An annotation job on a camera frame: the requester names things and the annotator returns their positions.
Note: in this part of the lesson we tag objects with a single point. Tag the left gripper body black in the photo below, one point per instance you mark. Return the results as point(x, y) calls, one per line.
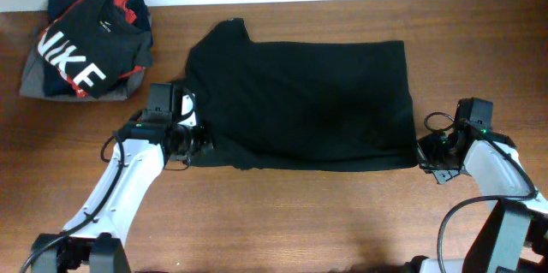
point(192, 140)

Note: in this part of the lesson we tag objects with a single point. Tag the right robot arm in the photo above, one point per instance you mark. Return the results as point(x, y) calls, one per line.
point(514, 236)

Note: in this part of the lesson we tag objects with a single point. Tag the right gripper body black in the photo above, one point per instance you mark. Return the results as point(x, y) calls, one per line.
point(431, 151)

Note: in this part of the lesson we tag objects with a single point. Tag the black Nike folded shirt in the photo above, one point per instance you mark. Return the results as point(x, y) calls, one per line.
point(93, 45)

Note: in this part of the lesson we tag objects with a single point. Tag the red folded shirt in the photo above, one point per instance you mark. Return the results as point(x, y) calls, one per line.
point(92, 47)

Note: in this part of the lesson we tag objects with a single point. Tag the grey folded shirt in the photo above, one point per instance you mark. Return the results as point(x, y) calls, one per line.
point(33, 79)

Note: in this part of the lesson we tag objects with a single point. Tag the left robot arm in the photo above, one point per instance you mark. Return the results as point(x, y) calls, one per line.
point(167, 129)

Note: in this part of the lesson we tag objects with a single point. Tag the black t-shirt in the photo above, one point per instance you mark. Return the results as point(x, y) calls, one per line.
point(303, 106)

